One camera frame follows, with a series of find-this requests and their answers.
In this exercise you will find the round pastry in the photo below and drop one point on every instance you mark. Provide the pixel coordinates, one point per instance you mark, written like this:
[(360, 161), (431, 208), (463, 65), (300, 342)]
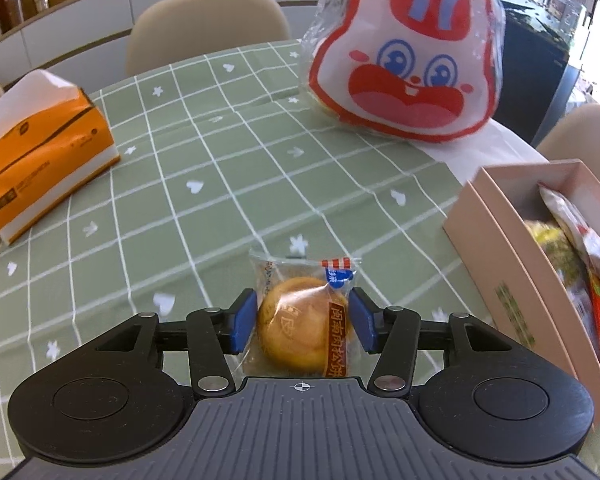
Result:
[(300, 320)]

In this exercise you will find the green olive snack packet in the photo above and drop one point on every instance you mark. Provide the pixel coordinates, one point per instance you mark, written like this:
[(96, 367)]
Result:
[(555, 250)]

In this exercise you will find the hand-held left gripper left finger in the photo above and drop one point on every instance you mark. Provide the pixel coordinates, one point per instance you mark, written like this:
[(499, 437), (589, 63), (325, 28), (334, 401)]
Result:
[(242, 322)]

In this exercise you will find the green checked tablecloth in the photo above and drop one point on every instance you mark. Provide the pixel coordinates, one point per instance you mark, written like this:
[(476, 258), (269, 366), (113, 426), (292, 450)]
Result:
[(230, 170)]

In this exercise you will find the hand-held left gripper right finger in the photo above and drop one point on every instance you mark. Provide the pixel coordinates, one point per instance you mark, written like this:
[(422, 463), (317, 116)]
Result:
[(361, 324)]

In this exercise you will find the white red snack packet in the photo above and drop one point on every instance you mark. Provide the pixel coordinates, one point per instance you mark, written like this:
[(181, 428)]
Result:
[(597, 255)]

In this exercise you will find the beige chair back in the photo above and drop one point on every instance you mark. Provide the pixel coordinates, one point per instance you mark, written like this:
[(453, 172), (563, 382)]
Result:
[(205, 30)]

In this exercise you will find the pink cardboard box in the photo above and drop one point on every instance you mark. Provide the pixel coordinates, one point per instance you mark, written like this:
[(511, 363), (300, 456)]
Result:
[(525, 300)]

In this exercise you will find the rabbit face snack bag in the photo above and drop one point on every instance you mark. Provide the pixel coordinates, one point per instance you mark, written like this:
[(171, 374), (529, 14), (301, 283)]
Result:
[(410, 55)]

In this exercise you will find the orange tissue pack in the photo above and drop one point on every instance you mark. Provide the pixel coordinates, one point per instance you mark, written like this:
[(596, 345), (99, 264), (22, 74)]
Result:
[(40, 155)]

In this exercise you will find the black cabinet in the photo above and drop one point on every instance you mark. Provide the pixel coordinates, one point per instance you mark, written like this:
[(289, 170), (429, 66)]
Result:
[(535, 60)]

